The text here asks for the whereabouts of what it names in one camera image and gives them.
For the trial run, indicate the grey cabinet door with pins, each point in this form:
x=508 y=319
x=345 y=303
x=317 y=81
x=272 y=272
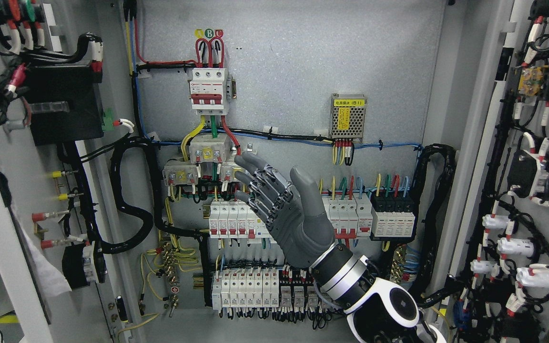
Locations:
x=491 y=279
x=27 y=187

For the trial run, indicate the metal mesh power supply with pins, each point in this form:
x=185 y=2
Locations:
x=348 y=114

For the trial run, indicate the lower relay and breaker row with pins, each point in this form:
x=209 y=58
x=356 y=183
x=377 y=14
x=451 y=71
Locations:
x=285 y=294

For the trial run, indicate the rotary selector switch left door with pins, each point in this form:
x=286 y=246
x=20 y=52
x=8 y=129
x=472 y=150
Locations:
x=83 y=264

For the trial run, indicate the grey current transformer cluster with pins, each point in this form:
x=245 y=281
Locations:
x=209 y=158

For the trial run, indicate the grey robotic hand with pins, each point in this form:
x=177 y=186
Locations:
x=291 y=208

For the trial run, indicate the black digital power meter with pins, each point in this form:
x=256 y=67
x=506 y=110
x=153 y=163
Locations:
x=65 y=104

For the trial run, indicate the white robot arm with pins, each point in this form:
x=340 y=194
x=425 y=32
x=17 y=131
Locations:
x=377 y=310

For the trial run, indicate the white socket breaker row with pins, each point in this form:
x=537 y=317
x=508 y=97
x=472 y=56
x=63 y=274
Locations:
x=351 y=220

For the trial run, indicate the black surge protector module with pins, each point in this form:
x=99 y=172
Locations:
x=393 y=218

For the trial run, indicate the yellow terminal post pair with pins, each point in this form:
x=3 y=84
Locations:
x=57 y=176

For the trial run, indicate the red three-pole main breaker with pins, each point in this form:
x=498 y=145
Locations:
x=210 y=91

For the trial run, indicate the red terminal post pair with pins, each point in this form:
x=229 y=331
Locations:
x=49 y=228

